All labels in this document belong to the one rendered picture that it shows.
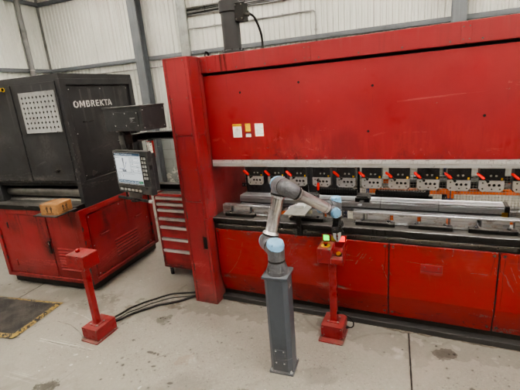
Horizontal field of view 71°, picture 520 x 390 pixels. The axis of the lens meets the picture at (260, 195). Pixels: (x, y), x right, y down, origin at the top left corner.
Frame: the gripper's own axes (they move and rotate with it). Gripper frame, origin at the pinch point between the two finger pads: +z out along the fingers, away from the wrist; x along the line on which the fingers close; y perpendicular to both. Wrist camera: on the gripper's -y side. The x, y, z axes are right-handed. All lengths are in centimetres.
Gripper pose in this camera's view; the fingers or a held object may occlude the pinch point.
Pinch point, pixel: (337, 241)
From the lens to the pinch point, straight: 287.1
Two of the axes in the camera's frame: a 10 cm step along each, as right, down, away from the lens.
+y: 3.9, -3.6, 8.5
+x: -9.1, -0.4, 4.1
